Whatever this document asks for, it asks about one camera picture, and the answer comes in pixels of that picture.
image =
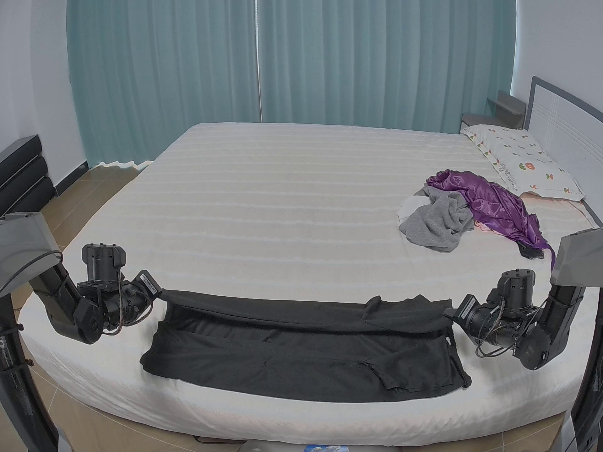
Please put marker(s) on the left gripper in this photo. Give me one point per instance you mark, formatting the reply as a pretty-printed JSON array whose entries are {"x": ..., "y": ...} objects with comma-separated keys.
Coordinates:
[{"x": 129, "y": 304}]

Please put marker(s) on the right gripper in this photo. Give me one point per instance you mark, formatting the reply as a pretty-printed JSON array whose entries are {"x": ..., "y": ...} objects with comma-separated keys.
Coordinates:
[{"x": 478, "y": 320}]

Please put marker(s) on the black T-shirt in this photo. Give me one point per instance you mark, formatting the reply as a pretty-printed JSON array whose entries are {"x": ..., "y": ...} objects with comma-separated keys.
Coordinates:
[{"x": 282, "y": 360}]

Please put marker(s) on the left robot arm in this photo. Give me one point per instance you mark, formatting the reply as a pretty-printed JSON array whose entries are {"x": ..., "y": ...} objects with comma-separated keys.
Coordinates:
[{"x": 70, "y": 309}]

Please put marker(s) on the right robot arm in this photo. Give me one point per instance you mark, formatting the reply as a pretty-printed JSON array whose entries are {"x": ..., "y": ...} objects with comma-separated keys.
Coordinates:
[{"x": 565, "y": 309}]

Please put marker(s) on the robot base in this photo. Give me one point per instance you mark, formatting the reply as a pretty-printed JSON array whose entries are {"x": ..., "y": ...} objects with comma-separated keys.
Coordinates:
[{"x": 325, "y": 449}]

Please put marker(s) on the bed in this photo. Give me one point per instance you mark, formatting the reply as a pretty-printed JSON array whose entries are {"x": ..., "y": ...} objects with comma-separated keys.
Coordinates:
[{"x": 282, "y": 214}]

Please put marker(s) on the pink garment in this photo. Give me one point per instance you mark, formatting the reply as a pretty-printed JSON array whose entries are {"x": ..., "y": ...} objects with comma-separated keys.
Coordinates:
[{"x": 484, "y": 225}]

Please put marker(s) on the grey garment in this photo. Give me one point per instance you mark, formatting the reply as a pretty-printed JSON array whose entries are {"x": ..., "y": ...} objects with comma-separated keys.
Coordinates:
[{"x": 438, "y": 226}]

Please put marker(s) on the purple satin garment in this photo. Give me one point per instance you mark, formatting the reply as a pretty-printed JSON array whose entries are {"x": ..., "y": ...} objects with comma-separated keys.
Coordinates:
[{"x": 494, "y": 200}]

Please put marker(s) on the white garment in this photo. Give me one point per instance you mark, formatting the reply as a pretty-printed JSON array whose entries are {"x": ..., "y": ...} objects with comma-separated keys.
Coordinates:
[{"x": 410, "y": 206}]

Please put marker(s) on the black chest of drawers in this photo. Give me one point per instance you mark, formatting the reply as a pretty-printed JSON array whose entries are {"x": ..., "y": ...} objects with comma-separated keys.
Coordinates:
[{"x": 21, "y": 177}]

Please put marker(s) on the white printed pillow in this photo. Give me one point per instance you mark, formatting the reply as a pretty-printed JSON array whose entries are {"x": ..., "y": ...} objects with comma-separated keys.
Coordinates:
[{"x": 523, "y": 158}]

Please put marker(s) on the grey bedside table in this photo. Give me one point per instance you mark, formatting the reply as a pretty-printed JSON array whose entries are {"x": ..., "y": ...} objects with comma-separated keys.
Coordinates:
[{"x": 497, "y": 111}]

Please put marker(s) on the blue-green curtain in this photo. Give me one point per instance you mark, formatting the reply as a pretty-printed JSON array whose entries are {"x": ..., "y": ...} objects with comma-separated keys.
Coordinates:
[
  {"x": 377, "y": 50},
  {"x": 165, "y": 64}
]

